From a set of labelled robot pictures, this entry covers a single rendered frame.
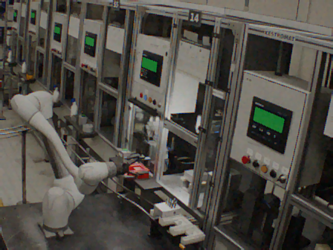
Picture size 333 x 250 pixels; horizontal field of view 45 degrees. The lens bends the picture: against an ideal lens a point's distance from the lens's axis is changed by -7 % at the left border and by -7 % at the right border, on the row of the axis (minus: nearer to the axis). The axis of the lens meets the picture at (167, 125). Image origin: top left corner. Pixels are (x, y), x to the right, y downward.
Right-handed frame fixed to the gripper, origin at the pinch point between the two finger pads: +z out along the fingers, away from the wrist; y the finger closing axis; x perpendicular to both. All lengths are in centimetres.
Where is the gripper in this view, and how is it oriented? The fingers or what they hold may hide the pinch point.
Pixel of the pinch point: (145, 165)
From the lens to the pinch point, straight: 252.1
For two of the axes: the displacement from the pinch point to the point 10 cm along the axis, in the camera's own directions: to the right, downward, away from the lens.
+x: -5.3, -3.1, 7.9
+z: 8.4, -0.6, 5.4
